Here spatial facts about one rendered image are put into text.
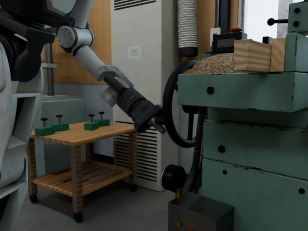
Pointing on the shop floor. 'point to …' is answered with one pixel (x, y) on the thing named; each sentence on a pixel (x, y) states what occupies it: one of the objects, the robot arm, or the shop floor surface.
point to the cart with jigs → (95, 167)
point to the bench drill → (61, 161)
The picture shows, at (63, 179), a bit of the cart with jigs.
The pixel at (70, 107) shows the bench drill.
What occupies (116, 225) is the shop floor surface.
